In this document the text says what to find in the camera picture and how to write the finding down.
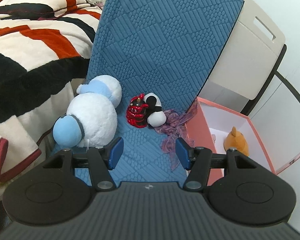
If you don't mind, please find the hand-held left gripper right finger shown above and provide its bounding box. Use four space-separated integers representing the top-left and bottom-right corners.
175 137 262 191

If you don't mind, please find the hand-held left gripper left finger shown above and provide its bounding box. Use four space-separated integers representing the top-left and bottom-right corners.
42 137 124 192

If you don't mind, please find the purple sheer scarf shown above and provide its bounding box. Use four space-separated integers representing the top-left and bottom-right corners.
154 99 199 172

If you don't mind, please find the white and blue plush toy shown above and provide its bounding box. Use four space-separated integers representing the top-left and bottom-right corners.
52 74 122 148

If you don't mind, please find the red and black toy figure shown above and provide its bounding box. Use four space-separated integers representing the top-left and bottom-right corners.
126 93 149 129

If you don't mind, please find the black and white panda plush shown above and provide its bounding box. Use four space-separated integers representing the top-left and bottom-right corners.
143 92 166 128

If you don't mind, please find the pink cardboard box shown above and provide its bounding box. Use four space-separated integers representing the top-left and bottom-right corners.
184 97 300 175

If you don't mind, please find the orange plush toy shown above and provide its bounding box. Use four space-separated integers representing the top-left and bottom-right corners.
223 126 249 157

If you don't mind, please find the blue textured cushion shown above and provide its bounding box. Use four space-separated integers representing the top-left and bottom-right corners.
52 0 244 183

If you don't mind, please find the beige chair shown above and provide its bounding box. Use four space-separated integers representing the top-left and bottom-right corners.
199 0 287 115

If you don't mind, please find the striped fleece blanket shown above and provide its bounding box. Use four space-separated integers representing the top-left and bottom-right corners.
0 0 103 140

